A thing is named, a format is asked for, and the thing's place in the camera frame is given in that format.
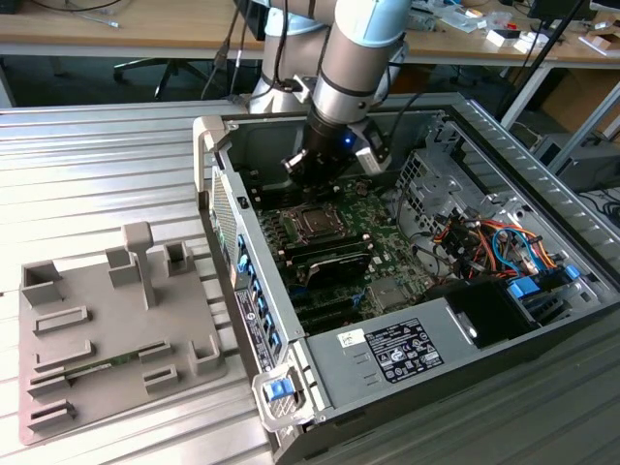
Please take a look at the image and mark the grey power supply unit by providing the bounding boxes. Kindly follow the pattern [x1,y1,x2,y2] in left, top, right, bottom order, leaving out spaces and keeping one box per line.
[305,295,483,409]

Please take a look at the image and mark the coloured power wire bundle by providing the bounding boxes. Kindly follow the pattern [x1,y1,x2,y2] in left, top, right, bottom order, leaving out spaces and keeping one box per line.
[432,212,566,283]

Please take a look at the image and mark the white handwritten sticker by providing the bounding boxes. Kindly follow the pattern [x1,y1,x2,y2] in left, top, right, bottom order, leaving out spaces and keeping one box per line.
[336,327,366,348]

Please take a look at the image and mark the small white box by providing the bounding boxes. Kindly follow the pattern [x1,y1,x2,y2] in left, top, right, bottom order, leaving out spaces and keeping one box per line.
[485,28,514,49]

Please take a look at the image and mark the green motherboard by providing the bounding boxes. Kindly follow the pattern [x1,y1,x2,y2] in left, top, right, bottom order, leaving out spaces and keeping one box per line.
[254,181,440,336]

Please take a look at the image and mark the metal socket cover frame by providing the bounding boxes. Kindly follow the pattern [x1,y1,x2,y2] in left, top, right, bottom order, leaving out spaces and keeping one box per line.
[285,202,348,242]

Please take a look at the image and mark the black office chair base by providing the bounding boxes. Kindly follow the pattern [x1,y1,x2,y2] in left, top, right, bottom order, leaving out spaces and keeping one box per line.
[113,57,209,101]

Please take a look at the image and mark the green RAM stick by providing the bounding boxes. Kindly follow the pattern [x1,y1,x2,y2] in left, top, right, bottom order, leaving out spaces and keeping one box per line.
[65,352,142,378]

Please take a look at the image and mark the black expansion slots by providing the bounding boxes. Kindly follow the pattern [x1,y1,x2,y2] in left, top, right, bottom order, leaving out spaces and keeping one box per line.
[289,289,367,335]

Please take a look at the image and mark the grey computer on floor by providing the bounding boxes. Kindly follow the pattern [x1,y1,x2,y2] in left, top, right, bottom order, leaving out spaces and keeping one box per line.
[532,133,620,193]

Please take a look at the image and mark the open grey PC case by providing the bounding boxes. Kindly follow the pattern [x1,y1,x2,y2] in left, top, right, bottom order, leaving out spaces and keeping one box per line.
[192,99,620,465]

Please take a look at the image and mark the black graphics card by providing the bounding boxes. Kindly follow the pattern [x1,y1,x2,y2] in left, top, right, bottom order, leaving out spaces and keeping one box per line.
[303,252,373,291]

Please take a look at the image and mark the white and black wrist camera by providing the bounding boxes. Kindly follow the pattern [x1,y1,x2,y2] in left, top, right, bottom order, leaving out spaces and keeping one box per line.
[352,118,394,176]

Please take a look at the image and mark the black slanted pole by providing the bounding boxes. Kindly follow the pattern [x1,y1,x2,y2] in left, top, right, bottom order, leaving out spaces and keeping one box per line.
[496,0,585,120]

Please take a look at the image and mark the black plastic shroud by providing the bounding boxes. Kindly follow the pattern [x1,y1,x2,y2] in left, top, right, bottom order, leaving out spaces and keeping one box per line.
[424,278,540,351]

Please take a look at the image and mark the long wooden desk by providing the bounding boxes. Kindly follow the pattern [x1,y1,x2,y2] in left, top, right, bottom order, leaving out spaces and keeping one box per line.
[0,0,620,69]

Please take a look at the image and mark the grey wrist bracket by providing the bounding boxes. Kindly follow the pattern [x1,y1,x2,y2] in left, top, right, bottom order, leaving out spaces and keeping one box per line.
[283,74,319,104]

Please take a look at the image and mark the blue disk carrier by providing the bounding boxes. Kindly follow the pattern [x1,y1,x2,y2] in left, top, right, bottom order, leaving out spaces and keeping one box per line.
[506,275,540,302]

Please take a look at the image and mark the silver CPU plate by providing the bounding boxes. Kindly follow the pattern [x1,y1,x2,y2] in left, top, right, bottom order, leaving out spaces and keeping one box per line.
[301,209,334,233]

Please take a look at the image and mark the grey parts rack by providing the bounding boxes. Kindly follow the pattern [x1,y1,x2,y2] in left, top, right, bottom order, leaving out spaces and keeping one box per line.
[17,221,230,447]

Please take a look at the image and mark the silver chipset heatsink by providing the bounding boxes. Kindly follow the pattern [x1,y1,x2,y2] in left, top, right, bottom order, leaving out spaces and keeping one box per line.
[365,279,411,312]

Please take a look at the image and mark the black power supply label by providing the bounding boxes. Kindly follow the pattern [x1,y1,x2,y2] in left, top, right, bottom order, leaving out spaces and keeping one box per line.
[363,317,445,385]

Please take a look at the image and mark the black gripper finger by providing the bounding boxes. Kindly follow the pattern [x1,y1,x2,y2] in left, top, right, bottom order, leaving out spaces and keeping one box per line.
[308,161,349,189]
[281,148,312,185]

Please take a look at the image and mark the metal drive cage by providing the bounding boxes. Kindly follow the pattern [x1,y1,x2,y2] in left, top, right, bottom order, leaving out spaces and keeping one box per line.
[394,108,493,233]

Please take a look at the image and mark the black RAM slots bank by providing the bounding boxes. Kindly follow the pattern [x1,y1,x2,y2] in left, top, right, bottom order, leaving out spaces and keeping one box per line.
[249,164,343,212]
[278,231,374,265]

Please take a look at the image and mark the blue case latch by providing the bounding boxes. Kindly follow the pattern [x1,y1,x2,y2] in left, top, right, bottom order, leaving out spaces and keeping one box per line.
[264,380,293,401]

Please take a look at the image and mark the small open cardboard box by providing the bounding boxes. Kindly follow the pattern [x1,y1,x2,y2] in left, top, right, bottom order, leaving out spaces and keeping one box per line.
[587,33,615,55]

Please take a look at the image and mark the black monitor base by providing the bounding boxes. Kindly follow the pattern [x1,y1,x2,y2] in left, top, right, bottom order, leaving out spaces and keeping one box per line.
[527,0,597,20]

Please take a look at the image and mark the brown cardboard box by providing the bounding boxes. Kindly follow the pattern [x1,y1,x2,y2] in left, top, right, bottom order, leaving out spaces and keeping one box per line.
[540,67,620,135]

